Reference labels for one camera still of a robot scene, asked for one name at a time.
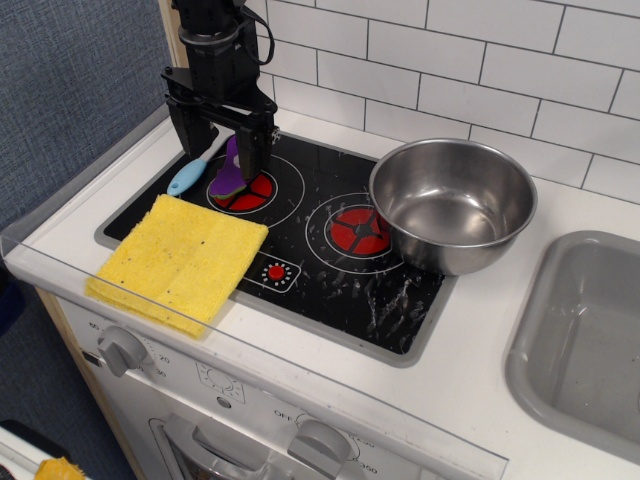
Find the yellow cloth scrap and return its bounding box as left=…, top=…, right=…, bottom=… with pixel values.
left=34, top=457, right=87, bottom=480

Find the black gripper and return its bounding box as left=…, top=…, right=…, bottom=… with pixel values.
left=162, top=27, right=277, bottom=180

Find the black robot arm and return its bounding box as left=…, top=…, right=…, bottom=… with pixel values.
left=162, top=1, right=277, bottom=180

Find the grey sink basin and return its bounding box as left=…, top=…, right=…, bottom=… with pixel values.
left=506, top=231, right=639, bottom=463

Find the yellow folded cloth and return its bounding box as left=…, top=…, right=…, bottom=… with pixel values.
left=85, top=194, right=268, bottom=339

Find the grey oven knob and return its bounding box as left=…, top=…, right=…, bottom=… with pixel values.
left=98, top=326, right=147, bottom=378
left=287, top=420, right=352, bottom=479

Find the black toy stovetop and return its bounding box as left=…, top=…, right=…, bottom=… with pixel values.
left=93, top=123, right=459, bottom=369

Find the blue handled spoon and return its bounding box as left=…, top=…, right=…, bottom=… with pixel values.
left=166, top=146, right=217, bottom=197

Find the grey left oven knob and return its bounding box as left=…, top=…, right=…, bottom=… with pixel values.
left=98, top=326, right=147, bottom=378

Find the white toy oven front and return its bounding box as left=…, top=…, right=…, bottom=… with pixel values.
left=57, top=299, right=502, bottom=479

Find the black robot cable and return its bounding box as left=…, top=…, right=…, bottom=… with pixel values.
left=230, top=0, right=275, bottom=66

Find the stainless steel bowl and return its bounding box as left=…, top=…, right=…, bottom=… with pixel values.
left=368, top=139, right=538, bottom=276

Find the grey right oven knob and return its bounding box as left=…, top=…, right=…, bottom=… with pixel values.
left=287, top=420, right=352, bottom=479

